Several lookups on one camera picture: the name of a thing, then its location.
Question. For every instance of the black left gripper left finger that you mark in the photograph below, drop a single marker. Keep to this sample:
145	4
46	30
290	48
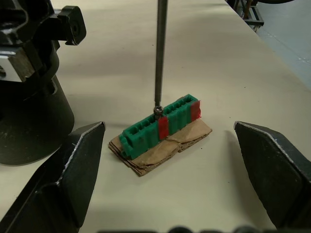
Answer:
60	184

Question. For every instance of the green plastic screw holder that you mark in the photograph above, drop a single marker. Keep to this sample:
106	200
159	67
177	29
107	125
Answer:
143	136

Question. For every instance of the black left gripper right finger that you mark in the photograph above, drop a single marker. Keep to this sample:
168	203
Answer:
279	174

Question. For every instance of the brown cardboard pad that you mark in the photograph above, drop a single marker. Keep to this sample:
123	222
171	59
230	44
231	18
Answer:
155	157

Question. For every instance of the red tape strip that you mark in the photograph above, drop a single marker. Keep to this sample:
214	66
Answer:
195	110
163	128

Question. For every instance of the dark metal frame cart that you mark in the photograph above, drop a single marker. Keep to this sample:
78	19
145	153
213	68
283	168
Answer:
252	14

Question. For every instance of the small dark screw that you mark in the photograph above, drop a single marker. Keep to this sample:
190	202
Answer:
158	112

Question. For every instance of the long metal screwdriver bit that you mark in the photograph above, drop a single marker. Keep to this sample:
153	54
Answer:
160	48

